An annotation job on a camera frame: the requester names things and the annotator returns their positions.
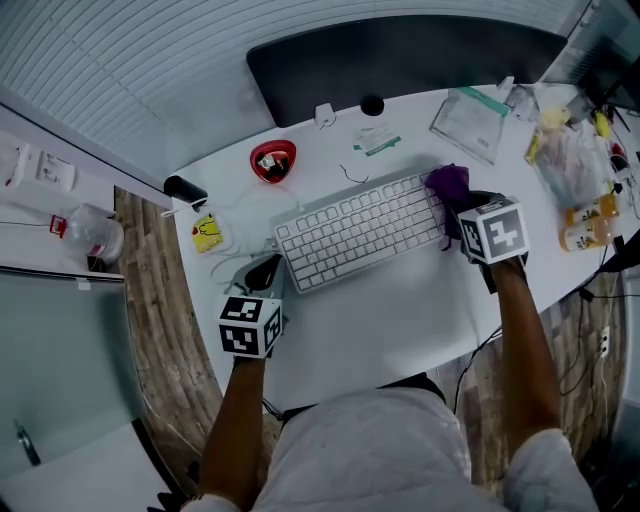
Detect black floor cable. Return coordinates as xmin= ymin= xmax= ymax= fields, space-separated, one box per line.
xmin=558 ymin=294 xmax=609 ymax=396

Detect person's grey shirt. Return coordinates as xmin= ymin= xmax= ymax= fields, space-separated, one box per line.
xmin=182 ymin=387 xmax=599 ymax=512

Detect clear document folder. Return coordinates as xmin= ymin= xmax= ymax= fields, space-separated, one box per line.
xmin=428 ymin=86 xmax=510 ymax=166

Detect clear plastic jug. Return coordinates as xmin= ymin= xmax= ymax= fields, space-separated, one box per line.
xmin=0 ymin=132 xmax=31 ymax=189

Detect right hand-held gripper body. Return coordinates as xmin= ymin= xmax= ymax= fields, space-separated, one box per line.
xmin=457 ymin=190 xmax=531 ymax=266

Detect dark computer monitor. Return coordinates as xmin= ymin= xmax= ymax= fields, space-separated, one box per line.
xmin=584 ymin=29 xmax=640 ymax=114

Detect clear plastic bag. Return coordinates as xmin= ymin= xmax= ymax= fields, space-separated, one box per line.
xmin=523 ymin=107 xmax=616 ymax=211

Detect person's left forearm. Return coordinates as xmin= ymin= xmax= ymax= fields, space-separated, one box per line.
xmin=199 ymin=357 xmax=266 ymax=509

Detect purple cloth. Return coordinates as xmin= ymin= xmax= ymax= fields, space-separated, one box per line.
xmin=423 ymin=163 xmax=474 ymax=252

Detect orange juice bottle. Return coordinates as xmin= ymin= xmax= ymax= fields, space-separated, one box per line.
xmin=558 ymin=192 xmax=621 ymax=254

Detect white keyboard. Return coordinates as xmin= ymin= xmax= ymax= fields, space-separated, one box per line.
xmin=273 ymin=169 xmax=451 ymax=295

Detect red bowl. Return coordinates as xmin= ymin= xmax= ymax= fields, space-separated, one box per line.
xmin=249 ymin=139 xmax=297 ymax=185

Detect person's black shoe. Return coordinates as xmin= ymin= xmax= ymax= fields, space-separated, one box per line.
xmin=147 ymin=462 xmax=201 ymax=512

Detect green white paper card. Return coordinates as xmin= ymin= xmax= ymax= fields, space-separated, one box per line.
xmin=352 ymin=122 xmax=403 ymax=158

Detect yellow snack packet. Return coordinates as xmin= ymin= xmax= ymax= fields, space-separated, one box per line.
xmin=539 ymin=105 xmax=571 ymax=126

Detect black desk divider panel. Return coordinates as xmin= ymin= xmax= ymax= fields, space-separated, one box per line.
xmin=246 ymin=14 xmax=569 ymax=129

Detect black cylinder speaker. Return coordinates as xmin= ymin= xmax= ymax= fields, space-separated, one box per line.
xmin=163 ymin=174 xmax=209 ymax=207

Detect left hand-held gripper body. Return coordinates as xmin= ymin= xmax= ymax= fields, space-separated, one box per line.
xmin=217 ymin=287 xmax=285 ymax=360

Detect person's black trousers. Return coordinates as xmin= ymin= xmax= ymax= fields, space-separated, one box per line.
xmin=279 ymin=372 xmax=446 ymax=419

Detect person's right forearm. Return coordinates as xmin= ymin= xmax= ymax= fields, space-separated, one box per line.
xmin=492 ymin=259 xmax=561 ymax=446

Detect metal panel handle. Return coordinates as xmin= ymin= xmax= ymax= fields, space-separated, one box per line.
xmin=13 ymin=419 xmax=41 ymax=466

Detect yellow sticky card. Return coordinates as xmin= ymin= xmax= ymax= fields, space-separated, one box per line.
xmin=191 ymin=213 xmax=225 ymax=254

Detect white socket box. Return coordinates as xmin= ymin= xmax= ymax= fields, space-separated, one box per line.
xmin=34 ymin=149 xmax=77 ymax=191

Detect black desk cable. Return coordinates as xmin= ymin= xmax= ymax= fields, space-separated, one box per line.
xmin=579 ymin=234 xmax=626 ymax=301

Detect clear plastic water bottle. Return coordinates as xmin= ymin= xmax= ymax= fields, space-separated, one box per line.
xmin=49 ymin=203 xmax=125 ymax=266

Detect grey glass panel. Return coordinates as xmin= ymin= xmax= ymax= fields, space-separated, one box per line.
xmin=0 ymin=267 xmax=144 ymax=481

